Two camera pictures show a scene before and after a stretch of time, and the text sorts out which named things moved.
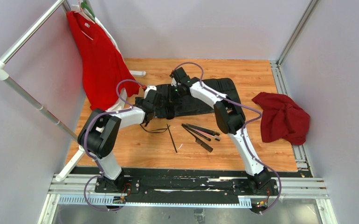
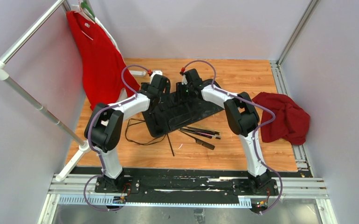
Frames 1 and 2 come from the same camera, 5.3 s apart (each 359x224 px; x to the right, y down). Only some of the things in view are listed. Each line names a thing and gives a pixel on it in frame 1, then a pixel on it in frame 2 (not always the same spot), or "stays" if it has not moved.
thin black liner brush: (171, 138) to (170, 144)
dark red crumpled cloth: (282, 118) stays
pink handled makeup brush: (216, 137) stays
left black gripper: (139, 101) to (166, 93)
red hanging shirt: (103, 66) stays
